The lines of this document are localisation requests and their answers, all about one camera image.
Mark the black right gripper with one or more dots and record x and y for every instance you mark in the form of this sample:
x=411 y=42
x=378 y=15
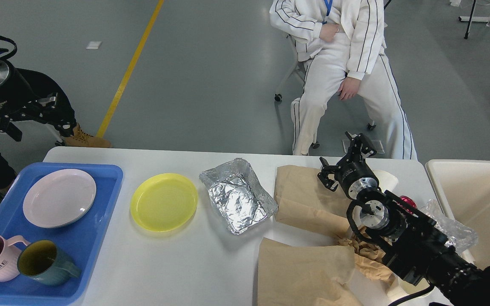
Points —
x=353 y=173

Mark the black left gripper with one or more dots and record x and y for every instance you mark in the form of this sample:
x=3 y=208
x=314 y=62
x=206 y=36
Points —
x=15 y=92

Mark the dark teal mug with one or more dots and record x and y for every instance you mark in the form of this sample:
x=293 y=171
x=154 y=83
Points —
x=46 y=263

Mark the yellow plastic plate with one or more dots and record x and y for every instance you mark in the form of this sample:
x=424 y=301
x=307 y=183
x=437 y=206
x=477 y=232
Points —
x=164 y=202

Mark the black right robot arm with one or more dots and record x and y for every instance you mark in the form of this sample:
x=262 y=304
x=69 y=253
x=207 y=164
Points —
x=414 y=248

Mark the white paper cup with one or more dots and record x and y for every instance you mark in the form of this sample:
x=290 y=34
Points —
x=387 y=181

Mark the brown paper bag upper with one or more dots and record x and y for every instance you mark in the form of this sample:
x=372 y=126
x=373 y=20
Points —
x=306 y=204

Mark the brown paper bag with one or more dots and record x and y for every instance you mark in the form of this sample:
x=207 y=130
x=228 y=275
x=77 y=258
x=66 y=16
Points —
x=304 y=276
x=306 y=204

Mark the person in black trousers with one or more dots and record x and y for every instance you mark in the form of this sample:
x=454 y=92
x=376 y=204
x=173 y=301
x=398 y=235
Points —
x=41 y=85

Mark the tan work boot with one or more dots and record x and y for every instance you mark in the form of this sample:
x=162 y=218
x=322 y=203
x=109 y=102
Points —
x=81 y=139

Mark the red round object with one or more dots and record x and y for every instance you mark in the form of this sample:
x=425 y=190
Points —
x=409 y=201

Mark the pink round plate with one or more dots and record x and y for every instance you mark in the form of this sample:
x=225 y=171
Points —
x=60 y=198

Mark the crumpled brown paper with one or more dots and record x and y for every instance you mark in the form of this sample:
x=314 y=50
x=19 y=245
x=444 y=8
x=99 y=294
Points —
x=368 y=260

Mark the blue plastic tray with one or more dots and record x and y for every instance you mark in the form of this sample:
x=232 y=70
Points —
x=82 y=239

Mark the white paper scrap on floor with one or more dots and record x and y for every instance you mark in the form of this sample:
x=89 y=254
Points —
x=93 y=45

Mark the crumpled aluminium foil tray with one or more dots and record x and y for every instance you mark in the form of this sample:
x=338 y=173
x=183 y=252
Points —
x=236 y=193

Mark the person in white tracksuit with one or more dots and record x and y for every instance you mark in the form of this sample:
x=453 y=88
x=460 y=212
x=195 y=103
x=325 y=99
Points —
x=342 y=45

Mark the brown paper bag lower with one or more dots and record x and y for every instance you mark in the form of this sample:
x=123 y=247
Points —
x=304 y=276

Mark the white cup lower right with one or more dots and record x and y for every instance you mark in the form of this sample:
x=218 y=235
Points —
x=400 y=288

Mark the clear plastic wrapper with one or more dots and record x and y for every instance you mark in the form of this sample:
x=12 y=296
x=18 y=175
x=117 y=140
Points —
x=458 y=235

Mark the beige plastic bin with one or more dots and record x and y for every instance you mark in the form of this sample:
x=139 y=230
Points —
x=463 y=189

